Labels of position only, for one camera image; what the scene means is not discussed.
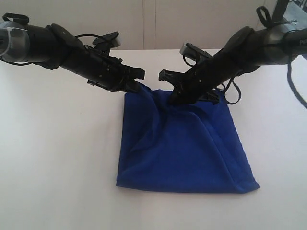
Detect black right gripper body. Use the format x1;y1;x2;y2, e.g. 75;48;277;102
177;26;258;103

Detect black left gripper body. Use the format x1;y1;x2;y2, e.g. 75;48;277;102
45;23;129;92

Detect blue microfiber cloth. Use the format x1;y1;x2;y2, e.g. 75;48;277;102
116;86;259;194

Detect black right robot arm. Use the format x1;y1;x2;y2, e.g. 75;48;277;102
159;25;307;105

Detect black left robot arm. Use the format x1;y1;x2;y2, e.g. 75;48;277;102
0;13;145;92

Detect beige cabinet doors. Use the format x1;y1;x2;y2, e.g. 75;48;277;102
0;0;277;50

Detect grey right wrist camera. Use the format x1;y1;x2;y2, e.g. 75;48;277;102
180;43;212;62

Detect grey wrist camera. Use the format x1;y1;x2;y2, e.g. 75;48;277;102
93;31;121;48
180;43;212;62

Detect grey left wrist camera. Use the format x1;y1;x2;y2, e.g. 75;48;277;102
93;31;121;48

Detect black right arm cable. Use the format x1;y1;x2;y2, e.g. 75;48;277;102
286;52;307;107

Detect dark window frame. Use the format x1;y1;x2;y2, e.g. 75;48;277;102
272;0;289;22

